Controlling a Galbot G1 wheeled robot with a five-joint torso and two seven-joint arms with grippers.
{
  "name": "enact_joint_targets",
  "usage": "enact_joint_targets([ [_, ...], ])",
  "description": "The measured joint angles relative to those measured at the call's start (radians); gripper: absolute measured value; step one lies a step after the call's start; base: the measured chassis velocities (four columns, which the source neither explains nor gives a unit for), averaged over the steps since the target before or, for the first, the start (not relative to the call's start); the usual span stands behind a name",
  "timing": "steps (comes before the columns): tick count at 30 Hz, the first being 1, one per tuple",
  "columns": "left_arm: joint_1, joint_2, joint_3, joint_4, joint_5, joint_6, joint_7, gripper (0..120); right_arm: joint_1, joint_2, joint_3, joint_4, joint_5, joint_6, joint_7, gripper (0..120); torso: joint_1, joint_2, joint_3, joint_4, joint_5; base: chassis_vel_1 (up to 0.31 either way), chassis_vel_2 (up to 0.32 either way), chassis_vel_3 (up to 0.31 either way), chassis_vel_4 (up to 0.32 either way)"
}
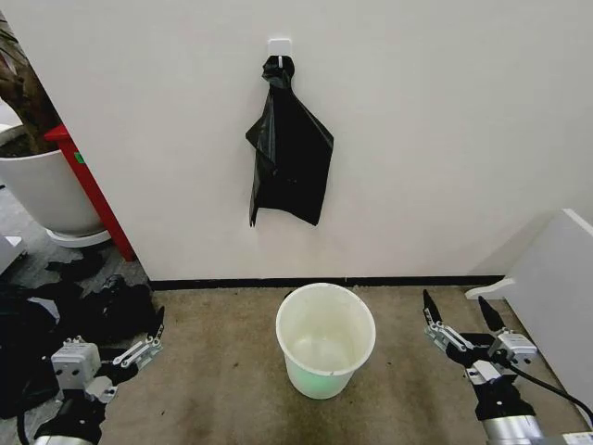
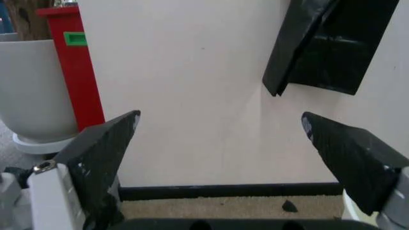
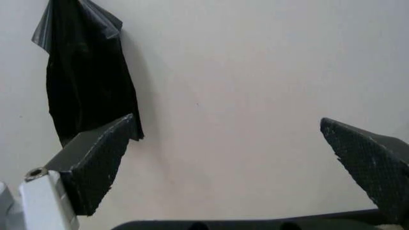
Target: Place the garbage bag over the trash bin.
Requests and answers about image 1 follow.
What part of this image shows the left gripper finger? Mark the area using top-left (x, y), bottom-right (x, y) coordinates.
top-left (112, 305), bottom-right (167, 373)

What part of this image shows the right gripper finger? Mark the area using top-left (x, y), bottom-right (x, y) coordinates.
top-left (477, 295), bottom-right (511, 342)
top-left (422, 288), bottom-right (471, 356)

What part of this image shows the white plastic trash bin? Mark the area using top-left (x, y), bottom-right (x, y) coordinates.
top-left (275, 282), bottom-right (377, 401)

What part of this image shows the black plastic garbage bag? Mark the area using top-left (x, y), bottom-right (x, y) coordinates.
top-left (245, 54), bottom-right (336, 230)

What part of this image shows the white cabinet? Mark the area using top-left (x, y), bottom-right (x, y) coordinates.
top-left (464, 208), bottom-right (593, 414)

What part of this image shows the pile of black bags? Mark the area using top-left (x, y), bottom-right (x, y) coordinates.
top-left (0, 272), bottom-right (159, 421)

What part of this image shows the white pot saucer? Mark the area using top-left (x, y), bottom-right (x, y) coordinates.
top-left (44, 227), bottom-right (113, 250)

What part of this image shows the small white box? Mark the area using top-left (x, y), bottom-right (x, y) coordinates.
top-left (0, 233), bottom-right (25, 275)

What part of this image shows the large white plant pot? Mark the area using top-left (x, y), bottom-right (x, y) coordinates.
top-left (0, 123), bottom-right (106, 235)

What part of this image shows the brown potted plant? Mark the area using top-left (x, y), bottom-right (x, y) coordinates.
top-left (0, 12), bottom-right (62, 157)

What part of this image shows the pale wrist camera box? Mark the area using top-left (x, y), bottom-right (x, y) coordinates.
top-left (49, 339), bottom-right (103, 389)
top-left (492, 327), bottom-right (539, 368)

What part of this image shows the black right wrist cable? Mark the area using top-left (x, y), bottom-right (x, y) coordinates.
top-left (503, 354), bottom-right (593, 421)

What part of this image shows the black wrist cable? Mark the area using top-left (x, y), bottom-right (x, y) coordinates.
top-left (15, 405), bottom-right (30, 445)
top-left (503, 354), bottom-right (593, 421)

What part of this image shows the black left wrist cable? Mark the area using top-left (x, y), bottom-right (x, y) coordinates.
top-left (15, 405), bottom-right (30, 445)

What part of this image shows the red shelf frame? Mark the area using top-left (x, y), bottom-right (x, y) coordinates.
top-left (44, 123), bottom-right (137, 262)

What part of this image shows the white adhesive wall hook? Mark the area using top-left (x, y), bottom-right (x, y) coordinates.
top-left (267, 39), bottom-right (295, 71)

